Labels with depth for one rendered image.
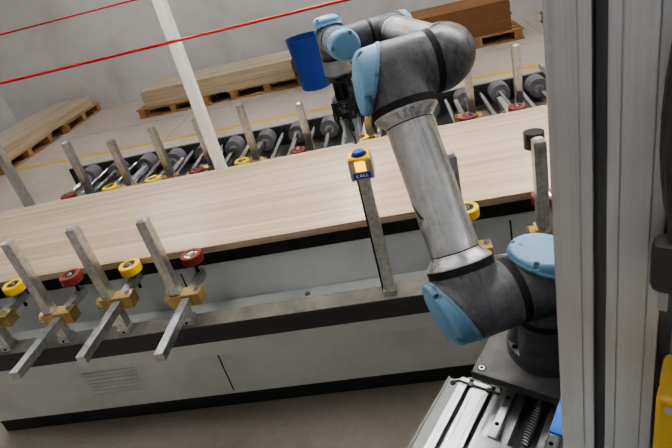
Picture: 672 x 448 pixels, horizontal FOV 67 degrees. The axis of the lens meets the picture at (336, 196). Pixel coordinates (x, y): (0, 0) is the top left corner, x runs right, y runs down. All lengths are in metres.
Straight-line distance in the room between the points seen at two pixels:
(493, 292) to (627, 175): 0.51
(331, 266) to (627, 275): 1.60
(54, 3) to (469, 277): 9.62
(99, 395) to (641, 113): 2.62
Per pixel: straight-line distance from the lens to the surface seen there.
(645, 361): 0.50
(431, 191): 0.86
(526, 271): 0.90
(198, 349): 2.08
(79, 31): 10.04
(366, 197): 1.56
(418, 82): 0.88
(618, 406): 0.55
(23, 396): 2.99
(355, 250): 1.93
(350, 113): 1.40
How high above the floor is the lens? 1.80
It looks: 26 degrees down
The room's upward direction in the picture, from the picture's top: 15 degrees counter-clockwise
